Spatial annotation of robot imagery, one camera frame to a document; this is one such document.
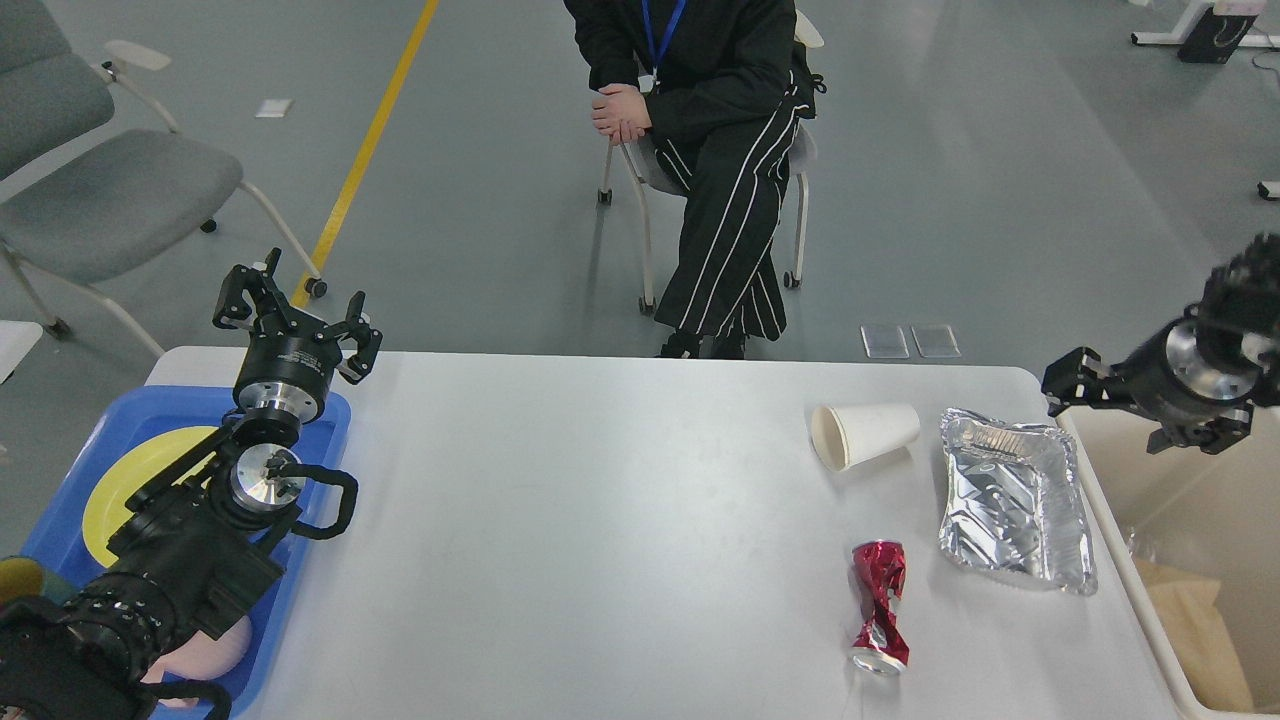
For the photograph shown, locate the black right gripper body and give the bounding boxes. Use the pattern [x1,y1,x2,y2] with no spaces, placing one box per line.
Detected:
[1125,320,1256,425]

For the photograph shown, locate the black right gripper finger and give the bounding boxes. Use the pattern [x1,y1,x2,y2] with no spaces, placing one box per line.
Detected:
[1146,407,1253,455]
[1041,347,1151,419]

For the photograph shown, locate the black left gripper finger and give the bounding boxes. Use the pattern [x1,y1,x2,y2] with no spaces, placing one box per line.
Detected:
[317,290,384,386]
[212,247,301,341]

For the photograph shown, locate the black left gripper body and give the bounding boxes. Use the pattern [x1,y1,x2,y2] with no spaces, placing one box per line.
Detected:
[233,334,342,423]

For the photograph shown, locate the foil wrapper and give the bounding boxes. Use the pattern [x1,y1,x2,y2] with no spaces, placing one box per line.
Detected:
[938,407,1098,597]

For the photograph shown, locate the brown paper bag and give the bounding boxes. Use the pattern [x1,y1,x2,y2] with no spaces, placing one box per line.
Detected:
[1134,559,1254,714]

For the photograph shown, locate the yellow plastic plate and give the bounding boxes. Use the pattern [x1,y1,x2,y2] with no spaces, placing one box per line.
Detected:
[81,425,214,568]

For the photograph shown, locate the crushed red can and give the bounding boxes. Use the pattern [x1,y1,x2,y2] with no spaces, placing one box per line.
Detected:
[849,539,910,676]

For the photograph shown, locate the pink plastic mug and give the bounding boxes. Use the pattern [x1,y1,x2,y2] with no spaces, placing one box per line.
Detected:
[142,616,253,684]

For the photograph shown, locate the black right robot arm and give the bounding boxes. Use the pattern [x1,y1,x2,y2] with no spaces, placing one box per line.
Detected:
[1041,233,1279,455]

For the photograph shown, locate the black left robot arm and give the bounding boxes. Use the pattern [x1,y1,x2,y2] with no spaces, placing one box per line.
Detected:
[1,249,383,719]

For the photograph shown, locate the beige plastic bin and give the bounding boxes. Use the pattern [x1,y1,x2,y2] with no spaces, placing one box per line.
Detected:
[1059,407,1279,719]

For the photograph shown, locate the grey office chair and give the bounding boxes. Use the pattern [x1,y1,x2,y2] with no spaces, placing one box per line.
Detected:
[1,1,294,355]

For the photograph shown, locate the white paper cup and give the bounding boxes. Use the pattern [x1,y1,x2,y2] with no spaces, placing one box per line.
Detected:
[809,404,922,471]

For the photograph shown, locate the blue plastic tray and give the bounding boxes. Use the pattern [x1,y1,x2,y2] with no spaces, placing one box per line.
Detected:
[23,386,349,719]

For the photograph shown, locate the teal plastic mug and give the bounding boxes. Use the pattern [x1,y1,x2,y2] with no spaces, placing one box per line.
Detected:
[1,555,79,609]

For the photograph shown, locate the white desk base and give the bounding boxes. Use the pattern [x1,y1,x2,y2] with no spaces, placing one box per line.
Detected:
[1129,1,1279,65]

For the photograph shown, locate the white chair under person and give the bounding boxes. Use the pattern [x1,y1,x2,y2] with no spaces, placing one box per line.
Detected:
[596,10,826,316]

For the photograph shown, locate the person in black tracksuit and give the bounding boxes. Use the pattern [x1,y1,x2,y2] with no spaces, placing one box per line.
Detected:
[564,1,815,360]

